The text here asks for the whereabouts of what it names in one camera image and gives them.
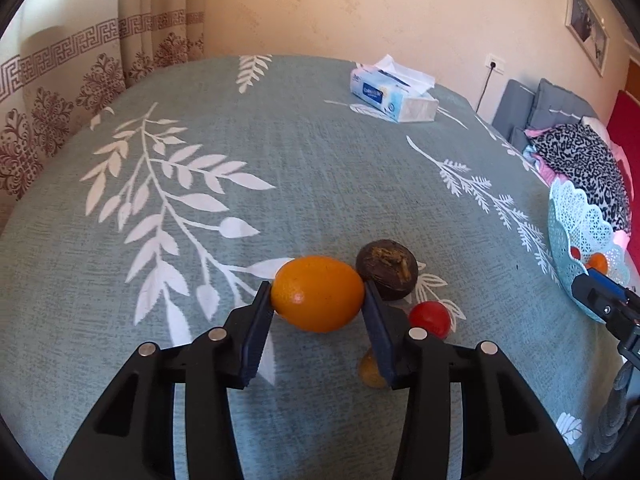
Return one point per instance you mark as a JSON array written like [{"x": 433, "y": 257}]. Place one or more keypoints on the tan longan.
[{"x": 371, "y": 371}]

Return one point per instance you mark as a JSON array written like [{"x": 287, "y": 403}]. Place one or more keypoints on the pink cloth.
[{"x": 547, "y": 170}]

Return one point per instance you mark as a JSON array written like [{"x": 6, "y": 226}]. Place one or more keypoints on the beige patterned curtain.
[{"x": 75, "y": 85}]

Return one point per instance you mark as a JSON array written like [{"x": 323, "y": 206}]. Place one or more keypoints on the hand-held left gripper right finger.
[{"x": 380, "y": 340}]

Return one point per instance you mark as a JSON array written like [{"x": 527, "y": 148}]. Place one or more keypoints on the white wall outlet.
[{"x": 495, "y": 63}]

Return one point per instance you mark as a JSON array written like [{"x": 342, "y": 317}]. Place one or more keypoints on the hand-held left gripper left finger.
[{"x": 255, "y": 340}]

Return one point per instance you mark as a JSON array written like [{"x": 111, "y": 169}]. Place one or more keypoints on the red panel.
[{"x": 627, "y": 125}]

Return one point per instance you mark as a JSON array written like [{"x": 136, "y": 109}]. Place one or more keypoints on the framed wall picture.
[{"x": 587, "y": 22}]

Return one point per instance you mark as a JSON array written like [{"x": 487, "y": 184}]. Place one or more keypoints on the teal lace plastic basket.
[{"x": 575, "y": 225}]

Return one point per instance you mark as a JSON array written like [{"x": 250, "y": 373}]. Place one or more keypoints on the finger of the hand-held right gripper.
[
  {"x": 590, "y": 295},
  {"x": 606, "y": 282}
]

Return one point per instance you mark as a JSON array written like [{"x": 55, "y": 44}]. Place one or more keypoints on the leopard print cloth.
[{"x": 585, "y": 160}]

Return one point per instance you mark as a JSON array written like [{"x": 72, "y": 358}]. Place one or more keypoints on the smooth oval orange fruit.
[
  {"x": 598, "y": 263},
  {"x": 317, "y": 292}
]

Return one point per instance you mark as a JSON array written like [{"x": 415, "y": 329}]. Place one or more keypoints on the red cherry tomato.
[
  {"x": 431, "y": 316},
  {"x": 576, "y": 253}
]

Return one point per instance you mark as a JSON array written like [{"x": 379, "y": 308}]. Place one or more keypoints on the dark brown round fruit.
[{"x": 387, "y": 267}]

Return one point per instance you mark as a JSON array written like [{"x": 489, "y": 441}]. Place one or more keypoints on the grey pillow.
[
  {"x": 560, "y": 105},
  {"x": 514, "y": 105}
]

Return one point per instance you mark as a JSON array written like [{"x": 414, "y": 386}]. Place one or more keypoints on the blue and white tissue box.
[{"x": 395, "y": 92}]

